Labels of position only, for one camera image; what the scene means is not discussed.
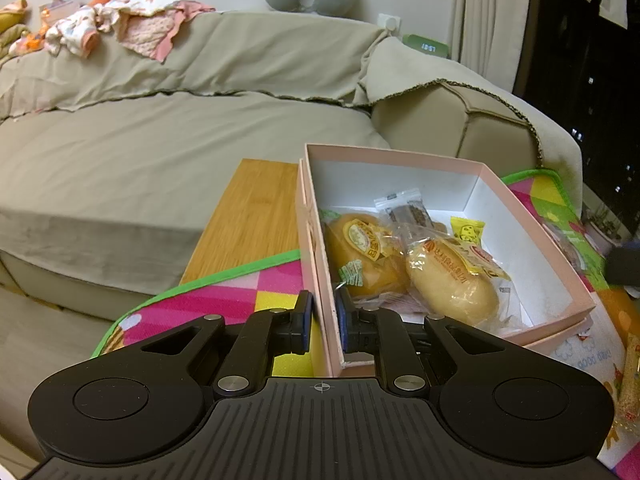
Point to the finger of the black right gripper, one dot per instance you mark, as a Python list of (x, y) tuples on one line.
[(622, 265)]

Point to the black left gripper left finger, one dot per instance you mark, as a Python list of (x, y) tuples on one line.
[(264, 336)]

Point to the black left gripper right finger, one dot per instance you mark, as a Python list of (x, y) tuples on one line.
[(381, 333)]

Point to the round bun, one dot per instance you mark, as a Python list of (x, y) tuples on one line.
[(365, 257)]

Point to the pink cardboard box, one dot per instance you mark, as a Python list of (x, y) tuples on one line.
[(554, 302)]

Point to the long bread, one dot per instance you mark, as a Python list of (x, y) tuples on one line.
[(459, 279)]

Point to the brown cake packet white label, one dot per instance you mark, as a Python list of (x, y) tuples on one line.
[(405, 207)]

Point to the yellow snack packet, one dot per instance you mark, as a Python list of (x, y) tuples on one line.
[(468, 230)]

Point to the colourful cartoon play mat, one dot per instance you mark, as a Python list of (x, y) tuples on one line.
[(274, 281)]

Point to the potted plant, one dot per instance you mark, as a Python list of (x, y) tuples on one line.
[(602, 232)]

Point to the wooden side table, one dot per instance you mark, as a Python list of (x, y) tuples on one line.
[(254, 219)]

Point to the beige covered sofa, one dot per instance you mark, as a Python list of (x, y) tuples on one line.
[(111, 165)]

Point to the cream curtain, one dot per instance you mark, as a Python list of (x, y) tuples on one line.
[(487, 37)]

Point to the green digital clock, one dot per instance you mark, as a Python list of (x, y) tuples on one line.
[(426, 45)]

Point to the pink baby clothes pile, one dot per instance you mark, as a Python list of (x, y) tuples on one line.
[(147, 27)]

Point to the yellow stuffed toy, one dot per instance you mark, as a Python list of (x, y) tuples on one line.
[(12, 24)]

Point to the white wall socket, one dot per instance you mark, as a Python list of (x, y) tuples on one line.
[(391, 23)]

